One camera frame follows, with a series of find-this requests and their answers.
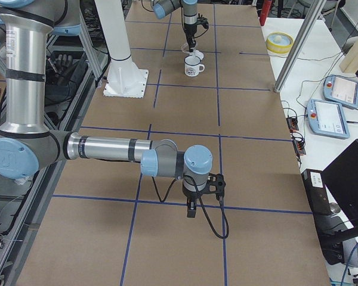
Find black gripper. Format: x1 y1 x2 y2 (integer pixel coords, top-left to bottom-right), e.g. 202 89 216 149
183 188 199 218
184 24 196 52

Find clear glass funnel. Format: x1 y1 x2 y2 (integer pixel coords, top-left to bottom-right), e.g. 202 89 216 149
181 42 196 57

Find white mug lid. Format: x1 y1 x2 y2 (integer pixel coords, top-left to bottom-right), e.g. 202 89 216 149
193 50 204 60

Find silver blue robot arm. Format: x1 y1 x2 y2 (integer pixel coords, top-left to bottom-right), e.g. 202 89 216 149
150 0 197 52
0 1 212 217

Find white enamel mug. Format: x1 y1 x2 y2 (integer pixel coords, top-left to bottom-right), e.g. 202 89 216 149
184 55 205 77

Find red cylinder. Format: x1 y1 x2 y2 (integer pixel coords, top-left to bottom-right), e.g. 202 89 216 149
259 0 272 27

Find yellow tape roll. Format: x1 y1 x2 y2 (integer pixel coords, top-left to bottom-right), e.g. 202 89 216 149
266 32 294 54

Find near orange connector block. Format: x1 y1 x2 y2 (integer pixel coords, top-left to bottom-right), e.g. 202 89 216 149
292 138 306 156

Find orange connector block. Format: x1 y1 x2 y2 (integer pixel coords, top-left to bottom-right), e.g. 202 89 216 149
292 138 306 156
286 116 299 132

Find black computer box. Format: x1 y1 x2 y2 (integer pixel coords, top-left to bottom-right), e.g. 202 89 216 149
301 169 333 216

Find far orange connector block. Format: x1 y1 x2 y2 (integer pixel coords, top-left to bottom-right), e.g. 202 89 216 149
286 116 299 132

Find near teach pendant tablet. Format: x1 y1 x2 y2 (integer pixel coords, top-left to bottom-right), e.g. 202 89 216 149
306 99 350 139

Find teach pendant tablet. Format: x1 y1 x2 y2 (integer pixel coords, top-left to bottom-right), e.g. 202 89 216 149
306 99 350 139
323 74 358 109

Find black monitor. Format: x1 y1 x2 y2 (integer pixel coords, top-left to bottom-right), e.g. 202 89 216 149
322 139 358 222

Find far teach pendant tablet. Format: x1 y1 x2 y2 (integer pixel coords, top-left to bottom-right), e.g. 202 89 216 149
323 74 358 109

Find white camera pedestal column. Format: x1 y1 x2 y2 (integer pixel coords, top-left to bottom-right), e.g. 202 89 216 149
95 0 149 98

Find aluminium frame post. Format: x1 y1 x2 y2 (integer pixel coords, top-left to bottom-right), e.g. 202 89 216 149
274 0 326 93

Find aluminium side rail frame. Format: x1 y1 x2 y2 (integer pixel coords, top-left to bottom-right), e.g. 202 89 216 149
0 10 106 285

